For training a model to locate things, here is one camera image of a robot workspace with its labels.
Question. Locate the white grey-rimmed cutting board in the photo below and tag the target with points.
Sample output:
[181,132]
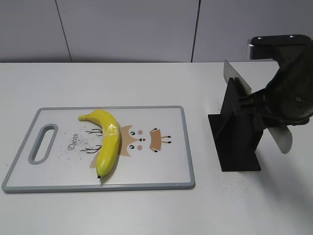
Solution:
[58,152]

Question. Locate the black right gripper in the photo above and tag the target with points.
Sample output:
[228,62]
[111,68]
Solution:
[288,98]

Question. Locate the yellow plastic banana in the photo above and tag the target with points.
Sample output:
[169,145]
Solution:
[111,140]

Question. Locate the white-handled kitchen knife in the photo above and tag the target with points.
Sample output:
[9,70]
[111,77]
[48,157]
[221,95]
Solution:
[281,135]

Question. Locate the black knife stand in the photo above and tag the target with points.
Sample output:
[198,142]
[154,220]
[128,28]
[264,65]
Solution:
[234,133]

